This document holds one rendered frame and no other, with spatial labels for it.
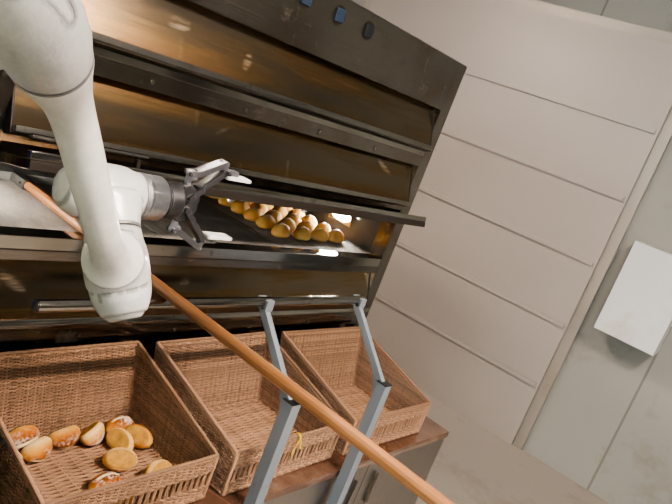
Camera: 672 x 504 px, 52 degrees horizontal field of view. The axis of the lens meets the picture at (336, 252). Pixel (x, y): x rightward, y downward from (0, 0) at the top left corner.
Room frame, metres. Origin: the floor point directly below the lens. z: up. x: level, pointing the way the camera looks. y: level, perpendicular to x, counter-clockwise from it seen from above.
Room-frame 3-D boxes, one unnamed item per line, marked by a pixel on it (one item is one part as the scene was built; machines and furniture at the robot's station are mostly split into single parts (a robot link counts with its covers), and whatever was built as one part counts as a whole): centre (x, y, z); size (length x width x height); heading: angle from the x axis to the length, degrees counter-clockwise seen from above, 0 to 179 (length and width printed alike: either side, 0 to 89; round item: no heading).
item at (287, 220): (3.05, 0.34, 1.21); 0.61 x 0.48 x 0.06; 54
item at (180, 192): (1.35, 0.34, 1.49); 0.09 x 0.07 x 0.08; 144
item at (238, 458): (2.18, 0.10, 0.72); 0.56 x 0.49 x 0.28; 146
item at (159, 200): (1.29, 0.38, 1.49); 0.09 x 0.06 x 0.09; 54
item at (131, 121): (2.32, 0.32, 1.54); 1.79 x 0.11 x 0.19; 144
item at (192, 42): (2.32, 0.32, 1.80); 1.79 x 0.11 x 0.19; 144
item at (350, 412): (2.67, -0.26, 0.72); 0.56 x 0.49 x 0.28; 144
